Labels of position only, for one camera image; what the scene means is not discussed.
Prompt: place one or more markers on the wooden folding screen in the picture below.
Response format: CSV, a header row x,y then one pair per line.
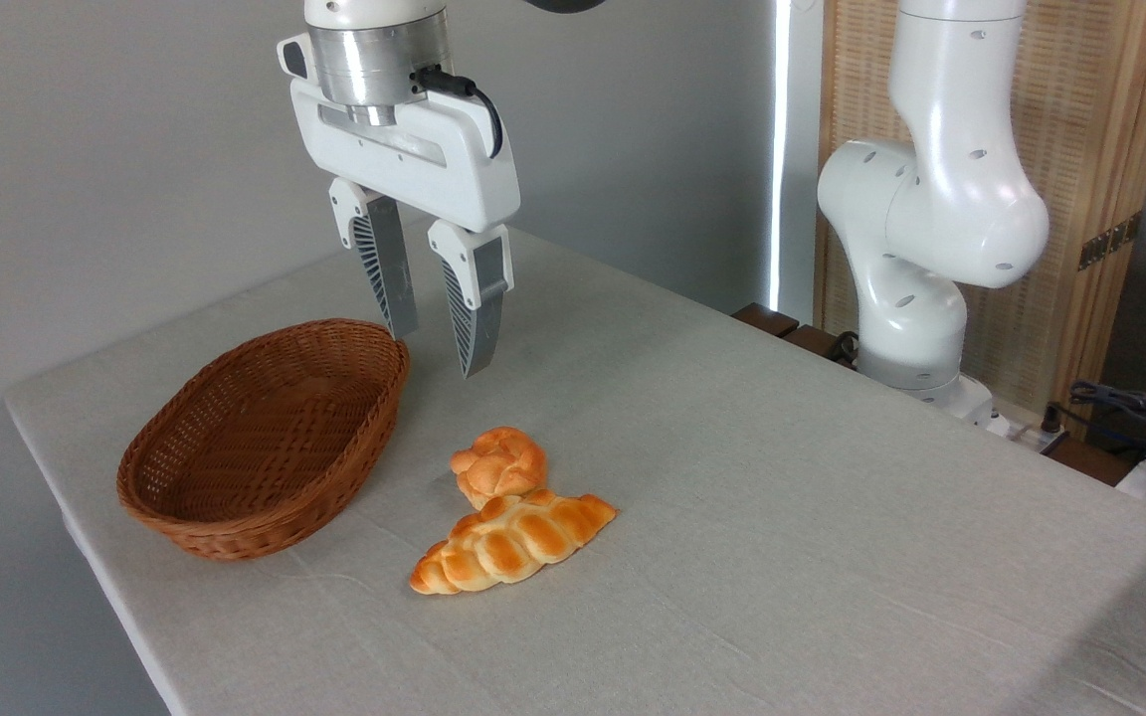
x,y
1080,119

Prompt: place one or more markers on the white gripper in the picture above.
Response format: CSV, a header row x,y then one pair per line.
x,y
404,164

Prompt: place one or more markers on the brown oval wicker basket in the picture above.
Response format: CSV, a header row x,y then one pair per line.
x,y
235,537

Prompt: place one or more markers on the grey tablecloth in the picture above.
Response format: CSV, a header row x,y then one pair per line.
x,y
782,497

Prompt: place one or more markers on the long braided bread loaf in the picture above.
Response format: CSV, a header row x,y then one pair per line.
x,y
508,542

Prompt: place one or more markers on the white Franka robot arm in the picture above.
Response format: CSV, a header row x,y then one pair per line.
x,y
941,199

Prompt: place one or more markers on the dark brown wooden block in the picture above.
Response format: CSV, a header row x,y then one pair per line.
x,y
767,318

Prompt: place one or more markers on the small round knotted bread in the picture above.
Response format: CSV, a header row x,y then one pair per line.
x,y
498,462

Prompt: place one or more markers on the black screen hinge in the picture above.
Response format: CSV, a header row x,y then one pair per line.
x,y
1110,241

